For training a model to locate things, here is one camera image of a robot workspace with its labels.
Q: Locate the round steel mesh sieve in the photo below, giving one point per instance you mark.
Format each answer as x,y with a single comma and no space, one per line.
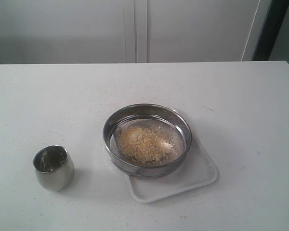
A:
148,116

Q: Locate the stainless steel cup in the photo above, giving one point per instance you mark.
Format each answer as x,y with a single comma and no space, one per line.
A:
54,168

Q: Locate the yellow and white grain mixture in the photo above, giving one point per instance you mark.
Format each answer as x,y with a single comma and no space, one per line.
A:
144,145

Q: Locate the white plastic tray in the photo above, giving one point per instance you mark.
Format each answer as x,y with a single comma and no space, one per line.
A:
196,171

